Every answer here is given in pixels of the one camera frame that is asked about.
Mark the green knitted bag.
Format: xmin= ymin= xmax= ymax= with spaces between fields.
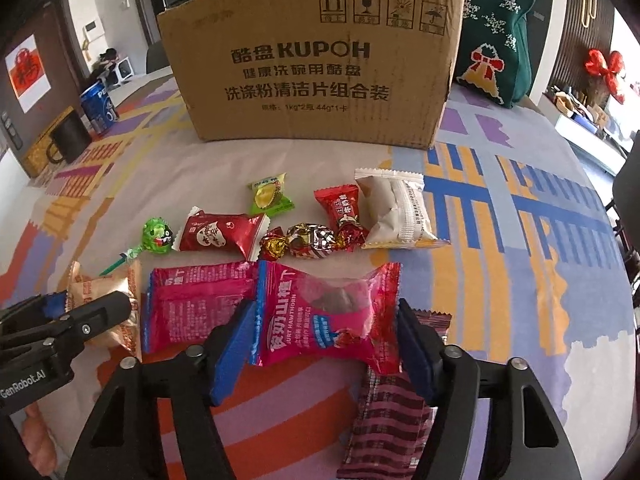
xmin=452 ymin=0 xmax=537 ymax=110

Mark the black mug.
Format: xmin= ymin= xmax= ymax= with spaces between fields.
xmin=46 ymin=106 xmax=92 ymax=165

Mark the red wall poster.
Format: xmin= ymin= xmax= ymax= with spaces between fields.
xmin=5 ymin=34 xmax=51 ymax=113

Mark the red ribbon bow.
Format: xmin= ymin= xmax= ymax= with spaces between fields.
xmin=585 ymin=49 xmax=626 ymax=105

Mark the wood slat cabinet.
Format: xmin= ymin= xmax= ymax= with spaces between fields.
xmin=547 ymin=0 xmax=621 ymax=91

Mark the green lollipop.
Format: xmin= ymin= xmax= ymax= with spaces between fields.
xmin=99 ymin=217 xmax=176 ymax=277

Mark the white low bench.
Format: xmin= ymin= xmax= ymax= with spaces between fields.
xmin=554 ymin=112 xmax=628 ymax=176

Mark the blue soda can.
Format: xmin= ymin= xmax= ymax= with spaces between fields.
xmin=80 ymin=82 xmax=120 ymax=136

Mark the red foil candy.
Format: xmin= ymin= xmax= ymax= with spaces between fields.
xmin=335 ymin=219 xmax=369 ymax=252

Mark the gold foil twisted candy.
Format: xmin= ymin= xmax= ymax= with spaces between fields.
xmin=284 ymin=222 xmax=336 ymax=261

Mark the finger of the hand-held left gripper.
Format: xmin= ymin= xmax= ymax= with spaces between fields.
xmin=30 ymin=290 xmax=133 ymax=363
xmin=0 ymin=291 xmax=71 ymax=341

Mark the colourful printed tablecloth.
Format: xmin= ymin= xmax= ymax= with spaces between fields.
xmin=0 ymin=67 xmax=640 ymax=480

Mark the green wrapped candy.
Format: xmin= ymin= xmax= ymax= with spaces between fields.
xmin=248 ymin=172 xmax=296 ymax=217

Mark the white pastry packet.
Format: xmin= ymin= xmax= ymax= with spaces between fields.
xmin=354 ymin=167 xmax=451 ymax=250

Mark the red candy packet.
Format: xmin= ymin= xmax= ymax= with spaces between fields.
xmin=313 ymin=184 xmax=362 ymax=226

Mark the magenta clear window snack packet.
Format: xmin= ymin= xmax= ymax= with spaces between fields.
xmin=250 ymin=260 xmax=403 ymax=376

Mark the maroon striped snack packet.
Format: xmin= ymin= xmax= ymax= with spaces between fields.
xmin=336 ymin=310 xmax=453 ymax=480

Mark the peach snack packet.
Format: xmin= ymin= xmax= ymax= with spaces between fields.
xmin=67 ymin=260 xmax=143 ymax=363

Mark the red heart snack packet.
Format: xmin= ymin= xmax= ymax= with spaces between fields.
xmin=172 ymin=206 xmax=267 ymax=262

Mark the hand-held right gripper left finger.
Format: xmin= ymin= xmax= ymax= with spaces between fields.
xmin=65 ymin=300 xmax=258 ymax=480

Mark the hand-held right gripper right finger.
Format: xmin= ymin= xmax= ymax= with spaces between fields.
xmin=397 ymin=297 xmax=586 ymax=480

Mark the brown cardboard box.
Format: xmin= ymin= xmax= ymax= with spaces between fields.
xmin=156 ymin=0 xmax=467 ymax=151

